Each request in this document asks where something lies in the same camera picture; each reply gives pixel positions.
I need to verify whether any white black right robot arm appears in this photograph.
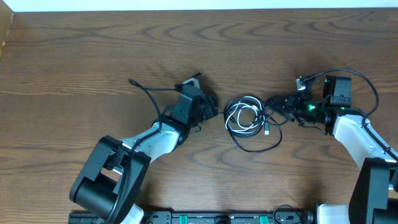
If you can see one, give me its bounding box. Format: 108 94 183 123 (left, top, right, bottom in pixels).
269 95 397 223

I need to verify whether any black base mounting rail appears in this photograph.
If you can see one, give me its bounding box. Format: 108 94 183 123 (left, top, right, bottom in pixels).
68 210 315 224

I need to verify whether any black left camera cable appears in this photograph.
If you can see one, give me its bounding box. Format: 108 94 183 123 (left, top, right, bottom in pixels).
105 78 187 224

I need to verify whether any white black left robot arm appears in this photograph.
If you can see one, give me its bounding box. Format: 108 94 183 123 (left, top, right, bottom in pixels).
69 93 218 223

